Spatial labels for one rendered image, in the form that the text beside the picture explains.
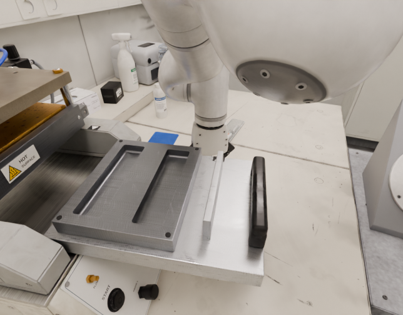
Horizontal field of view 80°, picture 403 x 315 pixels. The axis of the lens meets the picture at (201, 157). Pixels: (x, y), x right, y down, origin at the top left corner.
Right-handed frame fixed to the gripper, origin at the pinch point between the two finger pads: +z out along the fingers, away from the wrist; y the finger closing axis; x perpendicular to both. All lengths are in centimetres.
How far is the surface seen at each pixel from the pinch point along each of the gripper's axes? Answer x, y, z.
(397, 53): -86, -159, -2
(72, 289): 35.8, 29.4, -12.5
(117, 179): 22.6, 22.3, -19.6
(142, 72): -68, 15, -8
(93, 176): 22.9, 25.8, -21.1
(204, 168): 22.2, 7.4, -18.7
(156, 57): -72, 8, -14
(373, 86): -89, -155, 22
